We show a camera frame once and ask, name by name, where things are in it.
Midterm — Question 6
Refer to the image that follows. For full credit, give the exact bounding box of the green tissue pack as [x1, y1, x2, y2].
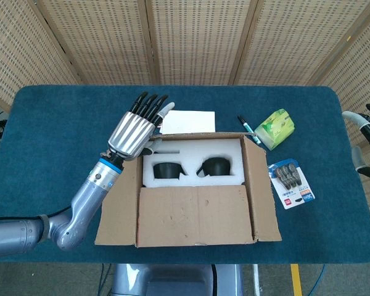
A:
[253, 108, 296, 152]

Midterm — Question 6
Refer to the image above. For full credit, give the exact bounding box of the blue table mat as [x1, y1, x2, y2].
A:
[0, 85, 370, 265]

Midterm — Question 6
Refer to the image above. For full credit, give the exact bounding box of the metal table leg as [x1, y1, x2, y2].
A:
[252, 264, 261, 296]

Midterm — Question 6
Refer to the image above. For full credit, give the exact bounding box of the white foam insert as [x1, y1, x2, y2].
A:
[141, 138, 246, 188]

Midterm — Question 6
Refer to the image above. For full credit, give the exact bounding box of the blue floor cable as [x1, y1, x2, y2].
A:
[99, 264, 112, 296]
[308, 264, 327, 296]

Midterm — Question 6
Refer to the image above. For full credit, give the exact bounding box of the blue blister card with clips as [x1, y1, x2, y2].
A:
[268, 158, 316, 210]

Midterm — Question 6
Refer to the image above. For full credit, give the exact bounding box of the red cardboard box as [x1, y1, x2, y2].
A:
[94, 131, 282, 248]

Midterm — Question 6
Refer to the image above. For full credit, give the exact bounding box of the white paper sheet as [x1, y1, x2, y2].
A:
[160, 110, 217, 135]

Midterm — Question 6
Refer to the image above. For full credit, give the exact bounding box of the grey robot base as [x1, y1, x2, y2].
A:
[110, 264, 244, 296]

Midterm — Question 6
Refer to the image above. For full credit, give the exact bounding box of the black green marker pen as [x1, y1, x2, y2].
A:
[237, 115, 262, 146]

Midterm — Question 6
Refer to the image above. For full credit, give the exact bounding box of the yellow floor tape strip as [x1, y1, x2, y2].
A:
[290, 264, 303, 296]

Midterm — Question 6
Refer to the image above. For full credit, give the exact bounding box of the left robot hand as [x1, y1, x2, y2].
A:
[107, 91, 176, 161]

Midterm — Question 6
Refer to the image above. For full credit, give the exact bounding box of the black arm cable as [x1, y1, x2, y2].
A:
[0, 207, 73, 223]

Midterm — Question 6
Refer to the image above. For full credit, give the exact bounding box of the black teapot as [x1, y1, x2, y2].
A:
[196, 157, 232, 178]

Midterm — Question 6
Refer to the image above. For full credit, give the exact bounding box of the black pitcher cup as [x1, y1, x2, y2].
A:
[153, 162, 186, 180]

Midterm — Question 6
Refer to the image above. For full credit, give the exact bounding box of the woven folding screen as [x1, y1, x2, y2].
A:
[0, 0, 370, 170]

